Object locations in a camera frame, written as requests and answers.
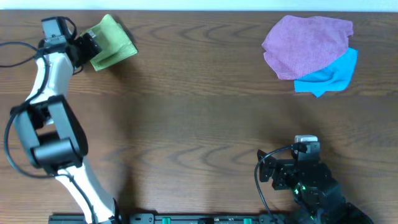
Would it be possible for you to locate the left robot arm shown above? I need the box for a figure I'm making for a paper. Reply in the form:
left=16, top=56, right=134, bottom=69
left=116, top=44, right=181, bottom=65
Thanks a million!
left=4, top=16, right=122, bottom=223

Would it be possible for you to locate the right black cable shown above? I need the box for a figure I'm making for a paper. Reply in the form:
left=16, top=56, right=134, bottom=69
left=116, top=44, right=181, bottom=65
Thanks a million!
left=253, top=142, right=308, bottom=224

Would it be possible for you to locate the folded green cloth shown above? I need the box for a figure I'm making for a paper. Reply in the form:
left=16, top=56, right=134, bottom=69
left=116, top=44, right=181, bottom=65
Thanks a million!
left=90, top=45, right=138, bottom=71

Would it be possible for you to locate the blue cloth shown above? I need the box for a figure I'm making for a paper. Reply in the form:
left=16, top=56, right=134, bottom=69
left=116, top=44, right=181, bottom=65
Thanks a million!
left=294, top=48, right=358, bottom=98

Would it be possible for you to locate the green microfiber cloth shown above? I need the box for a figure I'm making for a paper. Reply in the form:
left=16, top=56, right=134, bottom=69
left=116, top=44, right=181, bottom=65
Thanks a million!
left=80, top=14, right=134, bottom=53

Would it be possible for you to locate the purple cloth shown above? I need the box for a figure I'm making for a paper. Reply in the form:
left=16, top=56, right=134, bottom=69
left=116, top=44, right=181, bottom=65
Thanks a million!
left=262, top=15, right=354, bottom=80

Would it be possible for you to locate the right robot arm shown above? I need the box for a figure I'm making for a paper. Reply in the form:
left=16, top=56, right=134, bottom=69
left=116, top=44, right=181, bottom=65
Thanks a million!
left=254, top=136, right=373, bottom=224

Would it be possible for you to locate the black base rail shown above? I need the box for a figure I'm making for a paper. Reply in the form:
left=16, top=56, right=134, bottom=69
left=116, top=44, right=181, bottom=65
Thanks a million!
left=48, top=213, right=297, bottom=224

